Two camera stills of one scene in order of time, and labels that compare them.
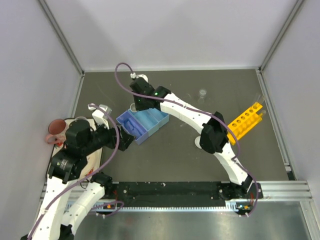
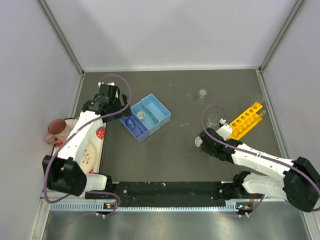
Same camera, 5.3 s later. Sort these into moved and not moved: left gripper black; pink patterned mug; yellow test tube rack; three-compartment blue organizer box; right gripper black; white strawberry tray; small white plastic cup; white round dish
Moved: left gripper black; small white plastic cup; right gripper black
Not moved: white round dish; three-compartment blue organizer box; pink patterned mug; yellow test tube rack; white strawberry tray
